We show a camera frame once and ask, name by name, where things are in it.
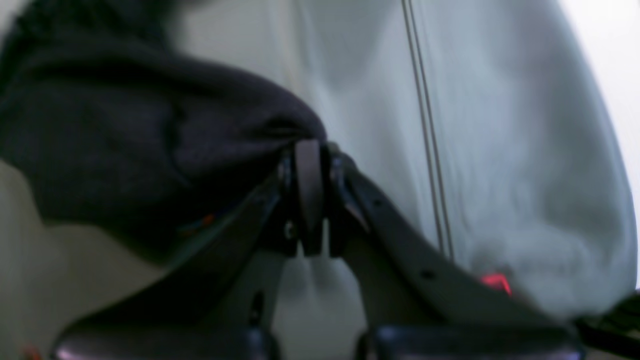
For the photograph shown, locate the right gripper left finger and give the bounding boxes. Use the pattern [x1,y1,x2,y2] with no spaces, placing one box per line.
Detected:
[50,145,311,360]

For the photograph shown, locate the left black orange clamp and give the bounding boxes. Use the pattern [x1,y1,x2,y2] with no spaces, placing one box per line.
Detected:
[479,273,513,297]

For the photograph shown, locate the black t-shirt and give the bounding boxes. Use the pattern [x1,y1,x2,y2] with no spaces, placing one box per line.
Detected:
[1,0,327,256]

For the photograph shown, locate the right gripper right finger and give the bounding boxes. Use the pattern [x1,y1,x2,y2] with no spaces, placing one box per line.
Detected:
[310,142,585,360]

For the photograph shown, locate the light green table cloth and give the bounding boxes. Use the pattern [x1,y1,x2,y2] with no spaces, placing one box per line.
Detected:
[1,0,637,360]

